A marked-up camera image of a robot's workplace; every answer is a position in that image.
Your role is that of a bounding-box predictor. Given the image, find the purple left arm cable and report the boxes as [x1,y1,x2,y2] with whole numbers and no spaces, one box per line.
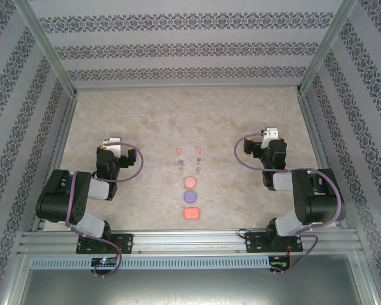
[65,142,145,279]

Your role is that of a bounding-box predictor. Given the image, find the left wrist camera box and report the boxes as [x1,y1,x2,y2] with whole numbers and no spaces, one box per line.
[102,137,124,157]

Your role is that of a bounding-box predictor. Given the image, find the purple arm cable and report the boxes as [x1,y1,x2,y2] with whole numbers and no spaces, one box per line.
[65,142,145,279]
[234,133,343,277]

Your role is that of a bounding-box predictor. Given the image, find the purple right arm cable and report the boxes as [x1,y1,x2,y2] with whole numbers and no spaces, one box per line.
[234,133,343,277]

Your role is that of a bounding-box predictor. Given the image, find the round purple charging case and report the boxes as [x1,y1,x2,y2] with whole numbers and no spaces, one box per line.
[183,190,199,205]

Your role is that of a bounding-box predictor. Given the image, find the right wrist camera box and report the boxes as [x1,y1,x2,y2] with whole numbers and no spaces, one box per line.
[261,127,280,149]

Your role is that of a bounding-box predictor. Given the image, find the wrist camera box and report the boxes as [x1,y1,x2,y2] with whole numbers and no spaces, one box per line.
[102,137,124,157]
[261,127,280,149]

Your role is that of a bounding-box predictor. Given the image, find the rectangular coral charging case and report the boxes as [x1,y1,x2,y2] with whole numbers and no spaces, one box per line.
[183,207,201,222]

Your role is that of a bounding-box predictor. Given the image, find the grey metal panel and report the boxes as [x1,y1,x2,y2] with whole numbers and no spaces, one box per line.
[6,268,377,305]

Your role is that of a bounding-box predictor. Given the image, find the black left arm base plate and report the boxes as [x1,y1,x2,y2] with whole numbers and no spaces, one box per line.
[76,233,135,255]

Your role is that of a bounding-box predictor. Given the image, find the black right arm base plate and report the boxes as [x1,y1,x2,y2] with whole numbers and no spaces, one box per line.
[244,231,304,254]

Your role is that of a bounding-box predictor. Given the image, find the aluminium mounting rail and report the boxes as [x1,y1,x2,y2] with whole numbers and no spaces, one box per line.
[17,229,366,256]

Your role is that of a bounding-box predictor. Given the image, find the aluminium frame post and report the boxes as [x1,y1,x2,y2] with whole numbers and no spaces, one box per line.
[295,0,359,96]
[17,0,80,98]

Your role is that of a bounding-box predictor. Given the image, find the aluminium table side rail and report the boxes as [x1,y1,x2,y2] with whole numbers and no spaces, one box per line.
[30,91,79,233]
[297,91,350,228]

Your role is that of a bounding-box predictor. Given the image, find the slotted grey cable duct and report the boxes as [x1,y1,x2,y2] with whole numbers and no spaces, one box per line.
[29,255,271,271]

